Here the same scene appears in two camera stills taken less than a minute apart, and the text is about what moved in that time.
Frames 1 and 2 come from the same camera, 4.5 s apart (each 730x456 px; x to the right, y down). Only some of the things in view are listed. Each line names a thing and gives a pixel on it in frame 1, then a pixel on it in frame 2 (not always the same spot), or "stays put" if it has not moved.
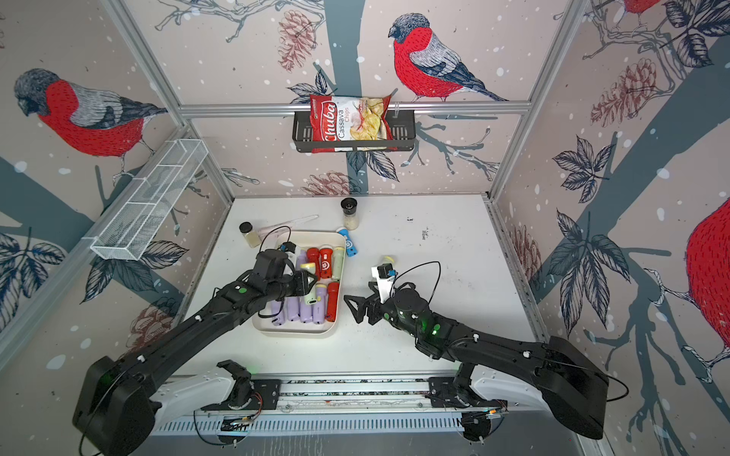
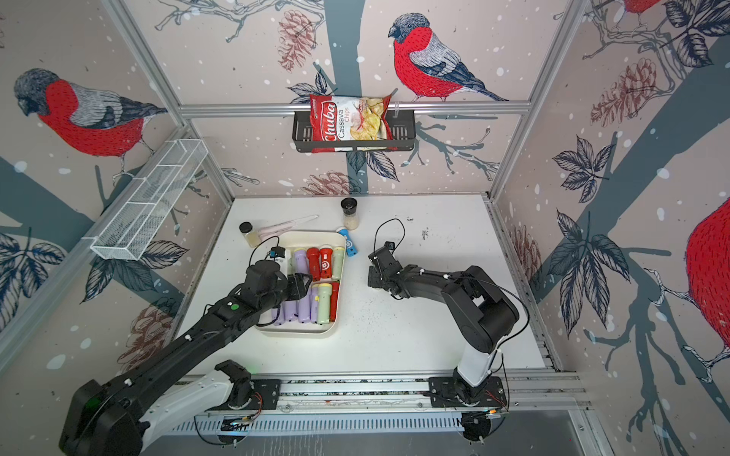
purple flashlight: x=276 y=307 stays put
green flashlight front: x=311 y=297 to x=324 y=293
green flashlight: x=338 y=258 stays put
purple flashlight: x=301 y=258 stays put
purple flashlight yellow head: x=293 y=305 stays put
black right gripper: x=374 y=306 to x=372 y=278
